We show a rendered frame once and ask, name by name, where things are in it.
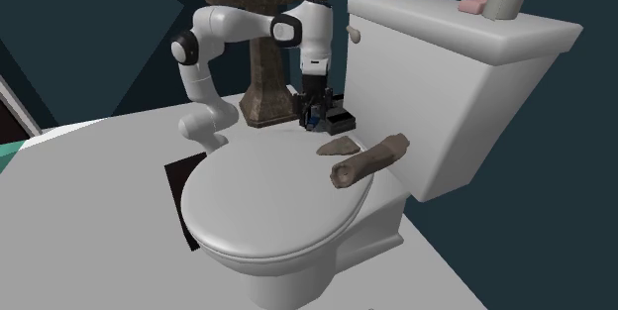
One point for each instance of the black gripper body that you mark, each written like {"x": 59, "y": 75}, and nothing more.
{"x": 314, "y": 86}

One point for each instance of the black box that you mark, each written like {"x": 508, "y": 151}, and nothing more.
{"x": 340, "y": 118}

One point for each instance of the brown flat stone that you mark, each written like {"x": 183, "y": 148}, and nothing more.
{"x": 339, "y": 146}

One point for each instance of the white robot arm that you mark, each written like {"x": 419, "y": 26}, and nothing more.
{"x": 227, "y": 24}

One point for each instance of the brown marble pedestal sink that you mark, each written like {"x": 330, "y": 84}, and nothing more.
{"x": 263, "y": 77}

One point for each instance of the pink soap bar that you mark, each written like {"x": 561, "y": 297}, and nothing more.
{"x": 472, "y": 5}

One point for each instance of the white toilet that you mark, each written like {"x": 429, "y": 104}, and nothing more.
{"x": 270, "y": 203}

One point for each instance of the dark robot stand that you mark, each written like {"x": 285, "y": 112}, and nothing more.
{"x": 179, "y": 181}

